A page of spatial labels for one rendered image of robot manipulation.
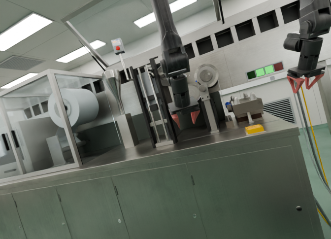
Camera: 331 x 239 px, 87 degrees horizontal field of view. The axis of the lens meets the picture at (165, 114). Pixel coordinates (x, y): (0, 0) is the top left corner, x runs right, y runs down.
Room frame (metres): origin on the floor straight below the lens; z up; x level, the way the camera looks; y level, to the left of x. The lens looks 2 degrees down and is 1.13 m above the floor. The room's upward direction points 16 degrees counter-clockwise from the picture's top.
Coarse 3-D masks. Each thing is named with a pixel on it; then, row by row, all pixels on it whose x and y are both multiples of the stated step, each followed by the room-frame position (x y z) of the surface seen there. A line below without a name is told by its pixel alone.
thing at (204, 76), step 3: (204, 69) 1.08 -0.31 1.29; (207, 69) 1.07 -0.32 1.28; (201, 72) 1.08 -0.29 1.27; (204, 72) 1.08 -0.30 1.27; (207, 72) 1.07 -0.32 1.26; (210, 72) 1.07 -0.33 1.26; (201, 75) 1.09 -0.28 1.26; (204, 75) 1.08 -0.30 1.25; (207, 75) 1.08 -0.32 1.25; (210, 75) 1.07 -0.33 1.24; (201, 78) 1.09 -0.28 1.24; (204, 78) 1.08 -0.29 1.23; (207, 78) 1.08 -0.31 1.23; (210, 78) 1.07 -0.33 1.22; (204, 81) 1.08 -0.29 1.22; (207, 81) 1.09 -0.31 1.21
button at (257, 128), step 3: (249, 126) 0.86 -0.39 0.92; (252, 126) 0.84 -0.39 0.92; (255, 126) 0.83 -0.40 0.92; (258, 126) 0.81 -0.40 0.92; (261, 126) 0.80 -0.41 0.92; (246, 129) 0.82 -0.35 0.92; (249, 129) 0.81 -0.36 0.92; (252, 129) 0.80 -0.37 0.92; (255, 129) 0.80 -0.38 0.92; (258, 129) 0.79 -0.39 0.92; (261, 129) 0.79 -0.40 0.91; (249, 132) 0.81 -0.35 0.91; (252, 132) 0.80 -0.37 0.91; (255, 132) 0.80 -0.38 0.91
